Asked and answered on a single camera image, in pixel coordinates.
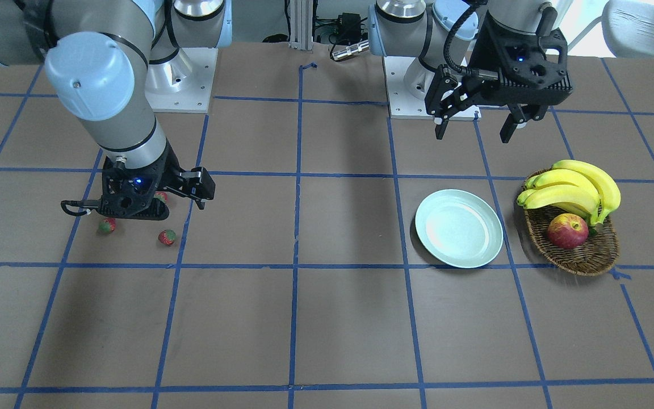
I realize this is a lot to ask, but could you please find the red strawberry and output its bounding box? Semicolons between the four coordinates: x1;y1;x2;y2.
154;191;168;204
98;218;117;235
157;229;178;246

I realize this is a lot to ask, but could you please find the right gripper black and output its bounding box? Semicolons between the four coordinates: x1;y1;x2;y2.
60;143;216;221

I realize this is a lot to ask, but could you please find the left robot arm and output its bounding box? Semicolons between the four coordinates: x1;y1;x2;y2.
368;1;573;143

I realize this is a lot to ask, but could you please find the brown wicker basket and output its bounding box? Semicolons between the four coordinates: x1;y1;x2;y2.
521;207;619;276

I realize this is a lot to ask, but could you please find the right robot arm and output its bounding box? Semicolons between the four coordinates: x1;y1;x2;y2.
0;1;233;220

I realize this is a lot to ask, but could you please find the aluminium frame post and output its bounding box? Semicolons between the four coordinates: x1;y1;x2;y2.
287;0;315;52

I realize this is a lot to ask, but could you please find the light green plate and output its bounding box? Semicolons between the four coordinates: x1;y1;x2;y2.
414;189;504;269

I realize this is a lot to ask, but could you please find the red yellow apple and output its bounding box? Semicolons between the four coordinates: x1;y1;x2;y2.
547;213;589;249

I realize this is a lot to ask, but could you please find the yellow banana bunch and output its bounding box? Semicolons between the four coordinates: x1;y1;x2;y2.
516;160;622;227

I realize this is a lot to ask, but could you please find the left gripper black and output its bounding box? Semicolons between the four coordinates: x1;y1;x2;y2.
425;10;573;143

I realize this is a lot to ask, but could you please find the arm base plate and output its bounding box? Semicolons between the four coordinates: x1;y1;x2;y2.
145;48;219;114
383;56;481;121

